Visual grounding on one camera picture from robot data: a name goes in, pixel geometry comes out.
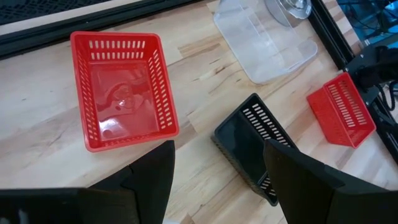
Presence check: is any clear plastic bag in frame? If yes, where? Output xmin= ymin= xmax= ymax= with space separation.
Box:
xmin=213 ymin=0 xmax=318 ymax=85

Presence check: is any black plastic slotted basket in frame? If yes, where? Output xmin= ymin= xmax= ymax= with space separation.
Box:
xmin=211 ymin=92 xmax=299 ymax=207

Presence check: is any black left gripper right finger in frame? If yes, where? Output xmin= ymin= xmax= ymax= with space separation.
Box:
xmin=262 ymin=138 xmax=346 ymax=224

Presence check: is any red plastic slotted basket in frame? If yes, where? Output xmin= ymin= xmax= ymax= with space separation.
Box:
xmin=306 ymin=72 xmax=377 ymax=149
xmin=70 ymin=30 xmax=180 ymax=153

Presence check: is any white shade table lamp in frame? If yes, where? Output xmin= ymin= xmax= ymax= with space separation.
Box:
xmin=266 ymin=0 xmax=313 ymax=27

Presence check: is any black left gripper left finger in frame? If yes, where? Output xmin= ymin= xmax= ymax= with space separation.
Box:
xmin=88 ymin=139 xmax=177 ymax=224

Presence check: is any black perforated floor mat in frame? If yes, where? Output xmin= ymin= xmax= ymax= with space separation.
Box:
xmin=0 ymin=0 xmax=109 ymax=26

